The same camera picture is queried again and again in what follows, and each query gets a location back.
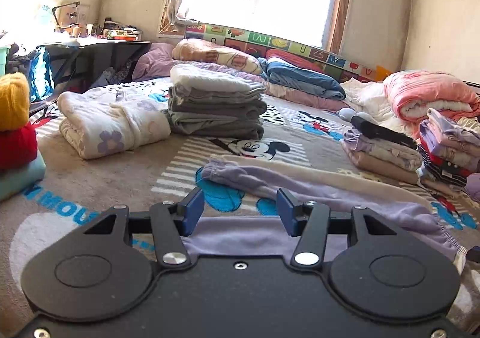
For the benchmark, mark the white cream quilt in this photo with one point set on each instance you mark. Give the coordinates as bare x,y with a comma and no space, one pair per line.
369,98

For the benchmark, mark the Mickey Mouse brown blanket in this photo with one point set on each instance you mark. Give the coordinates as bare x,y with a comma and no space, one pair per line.
75,190

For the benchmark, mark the black folded garment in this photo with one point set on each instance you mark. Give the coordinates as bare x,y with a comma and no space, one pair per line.
374,131

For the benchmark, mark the pink purple long quilt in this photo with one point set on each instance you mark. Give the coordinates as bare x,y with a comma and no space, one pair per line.
158,62

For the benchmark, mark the black desk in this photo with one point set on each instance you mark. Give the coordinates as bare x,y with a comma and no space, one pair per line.
76,65

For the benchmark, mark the white floral folded quilt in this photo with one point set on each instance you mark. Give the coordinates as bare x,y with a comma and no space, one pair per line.
108,120

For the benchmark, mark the colourful folded clothes stack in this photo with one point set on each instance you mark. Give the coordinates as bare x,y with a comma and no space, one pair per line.
450,151

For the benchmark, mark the cartoon print pillow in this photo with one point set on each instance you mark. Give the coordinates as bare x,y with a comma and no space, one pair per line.
205,51

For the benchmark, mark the pink folded quilt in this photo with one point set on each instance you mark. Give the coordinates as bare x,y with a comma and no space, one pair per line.
411,93

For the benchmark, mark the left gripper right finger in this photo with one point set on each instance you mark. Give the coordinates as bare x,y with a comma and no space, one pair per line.
311,223

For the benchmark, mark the grey folded clothes stack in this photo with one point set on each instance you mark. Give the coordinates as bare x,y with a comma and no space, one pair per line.
212,103

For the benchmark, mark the red folded blanket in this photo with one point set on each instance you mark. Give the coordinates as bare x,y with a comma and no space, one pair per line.
291,59

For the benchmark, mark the beige folded blanket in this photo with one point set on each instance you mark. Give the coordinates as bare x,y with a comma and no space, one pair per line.
368,163

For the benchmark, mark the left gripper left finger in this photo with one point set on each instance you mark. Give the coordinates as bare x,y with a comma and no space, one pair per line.
168,224

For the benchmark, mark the blue folded quilt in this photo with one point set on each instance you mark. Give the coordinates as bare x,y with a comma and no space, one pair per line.
283,73

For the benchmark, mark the floral white folded blanket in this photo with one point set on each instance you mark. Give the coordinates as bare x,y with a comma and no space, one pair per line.
399,155

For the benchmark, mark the colourful alphabet foam mat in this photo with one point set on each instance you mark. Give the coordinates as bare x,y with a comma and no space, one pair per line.
258,44

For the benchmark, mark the yellow folded garment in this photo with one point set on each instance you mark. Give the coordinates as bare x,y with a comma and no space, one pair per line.
14,91

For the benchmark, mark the red folded garment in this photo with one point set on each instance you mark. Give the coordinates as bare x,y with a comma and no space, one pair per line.
18,147

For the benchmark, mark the teal folded garment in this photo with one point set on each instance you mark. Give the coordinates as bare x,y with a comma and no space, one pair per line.
16,180

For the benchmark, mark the grey plush toy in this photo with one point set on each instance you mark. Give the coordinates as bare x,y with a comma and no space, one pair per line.
347,114

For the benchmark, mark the purple and cream pants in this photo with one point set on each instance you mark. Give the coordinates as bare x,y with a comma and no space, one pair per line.
262,179

